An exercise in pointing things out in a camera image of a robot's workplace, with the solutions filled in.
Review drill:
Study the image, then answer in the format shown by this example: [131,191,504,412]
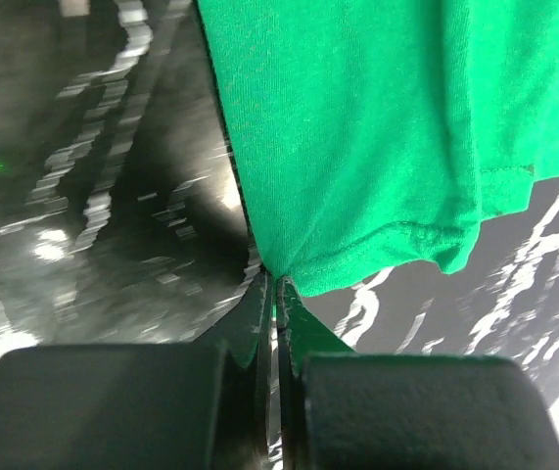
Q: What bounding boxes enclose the green t-shirt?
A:
[199,0,559,297]

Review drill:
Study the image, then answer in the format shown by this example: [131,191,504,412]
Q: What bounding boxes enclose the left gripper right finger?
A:
[276,278,559,469]

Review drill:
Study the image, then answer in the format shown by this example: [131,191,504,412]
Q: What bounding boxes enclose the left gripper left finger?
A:
[0,272,272,469]

